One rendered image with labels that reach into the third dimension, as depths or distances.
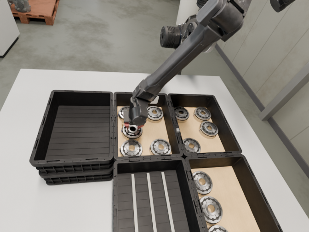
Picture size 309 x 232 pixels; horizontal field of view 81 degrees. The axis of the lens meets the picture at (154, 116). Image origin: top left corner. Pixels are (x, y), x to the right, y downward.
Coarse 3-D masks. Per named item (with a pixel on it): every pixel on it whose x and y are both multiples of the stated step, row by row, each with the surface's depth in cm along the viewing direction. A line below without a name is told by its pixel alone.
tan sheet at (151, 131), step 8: (120, 128) 94; (144, 128) 96; (152, 128) 97; (160, 128) 98; (120, 136) 91; (144, 136) 93; (152, 136) 94; (160, 136) 95; (120, 144) 88; (144, 144) 90; (144, 152) 87
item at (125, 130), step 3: (123, 126) 91; (123, 129) 90; (126, 129) 90; (138, 129) 91; (141, 129) 92; (123, 132) 89; (126, 132) 89; (129, 132) 89; (138, 132) 90; (141, 132) 90; (126, 135) 88; (129, 135) 88; (132, 135) 89; (135, 135) 89; (138, 135) 89
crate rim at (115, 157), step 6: (114, 96) 94; (114, 102) 91; (168, 102) 98; (114, 108) 89; (168, 108) 95; (114, 114) 86; (114, 120) 84; (114, 126) 82; (174, 126) 88; (114, 132) 80; (174, 132) 86; (114, 138) 78; (114, 144) 76; (180, 144) 82; (114, 150) 74; (180, 150) 80; (114, 156) 72; (126, 156) 73; (132, 156) 74; (138, 156) 74; (144, 156) 75; (150, 156) 75; (156, 156) 76; (162, 156) 76; (168, 156) 77; (174, 156) 77; (180, 156) 78
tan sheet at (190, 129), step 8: (192, 112) 111; (192, 120) 106; (184, 128) 101; (192, 128) 102; (184, 136) 98; (192, 136) 99; (200, 136) 100; (216, 136) 102; (200, 144) 96; (208, 144) 97; (216, 144) 98; (200, 152) 93
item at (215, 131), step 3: (201, 123) 102; (204, 123) 102; (207, 123) 102; (210, 123) 103; (213, 123) 103; (201, 126) 100; (204, 126) 101; (213, 126) 102; (216, 126) 102; (201, 129) 99; (204, 129) 100; (216, 129) 101; (204, 132) 98; (207, 132) 98; (210, 132) 99; (213, 132) 99; (216, 132) 100; (210, 135) 97; (213, 135) 98
